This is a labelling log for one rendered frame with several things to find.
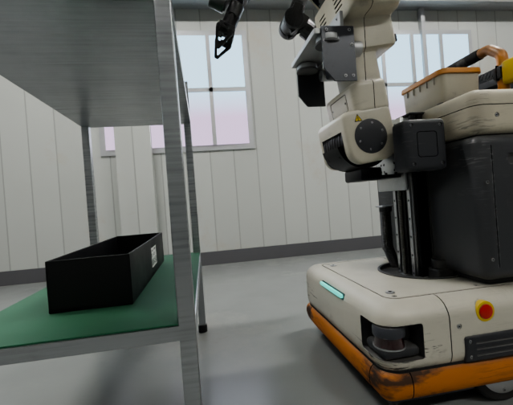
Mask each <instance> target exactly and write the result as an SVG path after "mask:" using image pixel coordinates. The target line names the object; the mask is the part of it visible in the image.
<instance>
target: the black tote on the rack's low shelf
mask: <svg viewBox="0 0 513 405"><path fill-rule="evenodd" d="M163 262H164V251H163V240H162V232H158V233H149V234H139V235H122V236H115V237H113V238H111V239H106V240H105V241H102V242H99V243H95V244H93V245H91V246H88V247H84V248H82V249H79V250H77V251H74V252H71V253H68V254H66V255H63V256H60V257H57V258H54V259H52V260H48V261H46V262H45V269H46V279H47V299H48V309H49V314H53V313H65V312H73V311H80V310H86V309H99V308H107V307H113V306H121V305H132V304H133V303H134V302H135V301H136V299H137V298H138V297H139V295H140V294H141V292H142V291H143V290H144V288H145V286H146V285H147V284H148V282H149V281H150V280H151V279H152V277H153V275H154V274H155V273H156V271H157V269H158V268H159V267H160V266H161V264H162V263H163Z"/></svg>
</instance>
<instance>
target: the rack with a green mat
mask: <svg viewBox="0 0 513 405"><path fill-rule="evenodd" d="M0 76H2V77H4V78H6V79H7V80H9V81H10V82H11V83H13V84H15V85H17V86H18V87H20V88H21V89H23V90H24V91H26V92H28V93H30V94H31V95H32V96H34V97H35V98H37V99H39V100H41V101H42V102H43V103H44V104H47V105H48V106H50V107H51V108H53V109H54V110H56V111H57V112H59V113H61V114H62V115H64V116H65V117H67V118H68V119H70V120H71V121H74V122H75V123H76V124H77V125H79V126H81V134H82V145H83V165H84V175H85V186H86V196H87V207H88V226H89V237H90V246H91V245H93V244H95V243H99V242H100V239H99V228H98V218H97V208H96V188H95V177H94V166H93V156H92V136H91V128H101V127H122V126H144V125H163V132H164V143H165V163H166V173H167V184H168V195H169V215H170V226H171V236H172V247H173V254H172V255H164V262H163V263H162V264H161V266H160V267H159V268H158V269H157V271H156V273H155V274H154V275H153V277H152V279H151V280H150V281H149V282H148V284H147V285H146V286H145V288H144V290H143V291H142V292H141V294H140V295H139V297H138V298H137V299H136V301H135V302H134V303H133V304H132V305H121V306H113V307H107V308H99V309H86V310H80V311H73V312H65V313H53V314H49V309H48V299H47V287H46V288H44V289H42V290H40V291H38V292H36V293H34V294H32V295H30V296H28V297H27V298H25V299H23V300H21V301H19V302H17V303H15V304H13V305H11V306H9V307H8V308H6V309H4V310H2V311H0V366H5V365H10V364H16V363H22V362H33V361H39V360H45V359H52V358H62V357H68V356H75V355H81V354H91V353H98V352H104V351H109V350H121V349H127V348H133V347H138V346H150V345H156V344H161V343H168V342H179V341H180V351H181V371H182V382H183V392H184V403H185V405H202V389H201V378H200V367H199V357H198V346H197V314H198V320H199V324H198V332H199V333H205V332H207V331H208V329H207V323H206V311H205V301H204V290H203V279H202V259H201V249H200V238H199V227H198V216H197V196H196V186H195V175H194V164H193V144H192V133H191V123H190V112H189V92H188V82H187V81H185V80H184V75H183V70H182V64H181V55H180V49H179V44H178V39H177V29H176V24H175V19H174V13H173V4H172V0H0ZM181 125H184V132H185V152H186V163H187V174H188V184H189V204H190V215H191V226H192V236H193V252H191V251H190V241H189V220H188V210H187V199H186V188H185V168H184V158H183V147H182V136H181Z"/></svg>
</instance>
